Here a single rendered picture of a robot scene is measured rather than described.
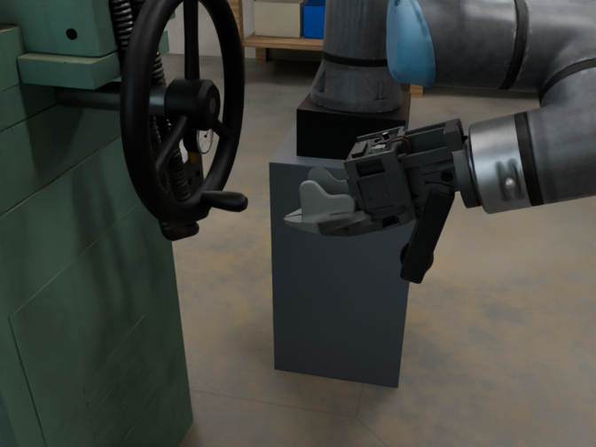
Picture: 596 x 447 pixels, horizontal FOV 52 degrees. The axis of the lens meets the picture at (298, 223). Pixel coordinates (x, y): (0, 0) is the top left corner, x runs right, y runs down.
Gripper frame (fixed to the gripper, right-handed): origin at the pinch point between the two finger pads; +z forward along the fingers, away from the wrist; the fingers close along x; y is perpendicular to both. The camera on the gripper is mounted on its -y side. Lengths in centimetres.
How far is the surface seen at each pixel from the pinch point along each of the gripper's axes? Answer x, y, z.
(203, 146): -30.9, 3.3, 26.3
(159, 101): -4.1, 16.8, 13.1
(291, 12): -283, 0, 93
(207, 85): -5.3, 16.7, 7.0
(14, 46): 1.1, 27.8, 24.0
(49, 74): 1.4, 23.8, 21.2
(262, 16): -282, 3, 109
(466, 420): -45, -75, 0
